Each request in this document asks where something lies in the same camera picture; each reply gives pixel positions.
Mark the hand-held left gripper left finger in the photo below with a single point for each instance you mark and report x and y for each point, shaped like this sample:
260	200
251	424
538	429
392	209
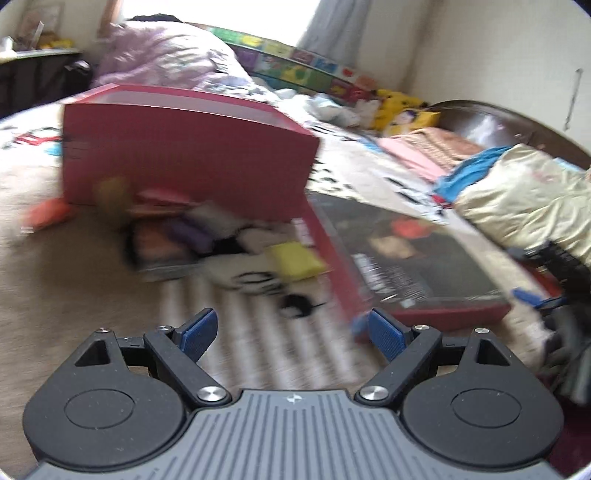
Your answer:
198	330

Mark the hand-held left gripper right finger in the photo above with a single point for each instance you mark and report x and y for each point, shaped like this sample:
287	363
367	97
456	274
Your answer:
388	334

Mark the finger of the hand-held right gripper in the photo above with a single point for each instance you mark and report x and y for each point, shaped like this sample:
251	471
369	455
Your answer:
565	263
535	297

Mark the pile of coloured clay packets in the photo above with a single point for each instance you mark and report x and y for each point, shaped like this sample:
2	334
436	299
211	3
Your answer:
203	230

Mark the red cardboard box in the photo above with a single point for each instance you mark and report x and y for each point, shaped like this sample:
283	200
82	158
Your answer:
184	152

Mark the portrait print box lid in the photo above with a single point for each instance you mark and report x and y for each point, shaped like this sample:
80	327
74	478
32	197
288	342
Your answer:
415	263

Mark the blue and cream pillow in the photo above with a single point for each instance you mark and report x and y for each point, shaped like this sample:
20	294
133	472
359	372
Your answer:
521	198

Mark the dark wooden headboard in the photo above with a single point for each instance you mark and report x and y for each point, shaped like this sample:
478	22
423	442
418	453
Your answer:
485	122

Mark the pink folded blanket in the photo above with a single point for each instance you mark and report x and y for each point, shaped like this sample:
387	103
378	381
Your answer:
429	147

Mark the yellow plush toy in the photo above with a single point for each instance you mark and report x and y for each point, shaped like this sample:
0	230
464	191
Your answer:
401	110

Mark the white plush toy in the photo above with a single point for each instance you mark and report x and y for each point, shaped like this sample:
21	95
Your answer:
367	108

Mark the white crumpled clothes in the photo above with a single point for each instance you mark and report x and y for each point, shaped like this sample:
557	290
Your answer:
323	108

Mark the pink duvet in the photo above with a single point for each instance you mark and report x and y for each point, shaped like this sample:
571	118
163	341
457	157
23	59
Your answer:
171	55

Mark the colourful alphabet foam mat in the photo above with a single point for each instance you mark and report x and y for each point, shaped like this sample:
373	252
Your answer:
295	67

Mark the cluttered dark desk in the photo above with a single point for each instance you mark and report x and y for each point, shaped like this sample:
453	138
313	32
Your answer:
41	78

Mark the grey curtain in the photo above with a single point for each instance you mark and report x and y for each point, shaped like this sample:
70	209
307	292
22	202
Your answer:
341	27

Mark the window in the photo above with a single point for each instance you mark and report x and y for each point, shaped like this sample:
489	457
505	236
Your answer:
207	14

